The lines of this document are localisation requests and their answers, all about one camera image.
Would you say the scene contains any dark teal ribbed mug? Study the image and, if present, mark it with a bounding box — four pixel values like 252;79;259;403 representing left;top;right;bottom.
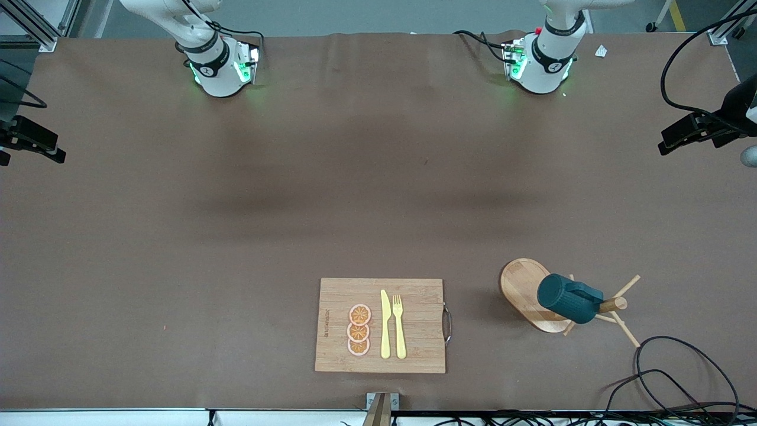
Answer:
536;273;604;325

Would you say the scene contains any silver arm base connector box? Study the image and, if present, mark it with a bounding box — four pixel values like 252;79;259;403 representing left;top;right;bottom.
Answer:
235;43;262;85
502;39;528;81

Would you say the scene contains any wooden mug rack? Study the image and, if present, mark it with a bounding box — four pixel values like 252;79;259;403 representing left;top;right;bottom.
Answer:
500;258;641;348

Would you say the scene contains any bamboo cutting board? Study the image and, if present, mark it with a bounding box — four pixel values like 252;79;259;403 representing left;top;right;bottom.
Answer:
315;278;452;374

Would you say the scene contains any yellow plastic fork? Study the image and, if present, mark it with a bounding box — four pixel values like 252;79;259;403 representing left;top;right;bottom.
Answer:
393;295;407;360

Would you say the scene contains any yellow plastic knife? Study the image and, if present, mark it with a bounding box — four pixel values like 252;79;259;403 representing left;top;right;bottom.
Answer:
380;289;392;360

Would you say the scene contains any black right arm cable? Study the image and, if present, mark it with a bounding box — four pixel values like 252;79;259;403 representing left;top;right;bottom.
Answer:
0;59;48;109

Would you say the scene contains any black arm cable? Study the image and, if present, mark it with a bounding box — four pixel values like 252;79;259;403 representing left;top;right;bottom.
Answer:
0;59;48;109
660;7;757;116

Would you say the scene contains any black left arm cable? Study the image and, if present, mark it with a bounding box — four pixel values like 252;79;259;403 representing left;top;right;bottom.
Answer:
660;7;757;116

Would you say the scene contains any aluminium frame profile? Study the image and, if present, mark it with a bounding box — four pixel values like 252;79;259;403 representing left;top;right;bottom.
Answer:
0;0;60;53
708;0;757;46

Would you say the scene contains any black looped floor cable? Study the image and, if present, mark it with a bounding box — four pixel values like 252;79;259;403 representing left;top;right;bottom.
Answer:
603;370;719;415
635;336;740;418

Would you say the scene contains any black base power cable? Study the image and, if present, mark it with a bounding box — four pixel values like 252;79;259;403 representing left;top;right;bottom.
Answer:
210;21;267;45
452;30;510;63

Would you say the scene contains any white table edge rail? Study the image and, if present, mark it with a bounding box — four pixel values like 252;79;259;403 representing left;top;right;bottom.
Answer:
0;408;757;426

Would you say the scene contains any aluminium table edge bracket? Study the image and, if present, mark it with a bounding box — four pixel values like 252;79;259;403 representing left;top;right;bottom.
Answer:
362;392;400;426

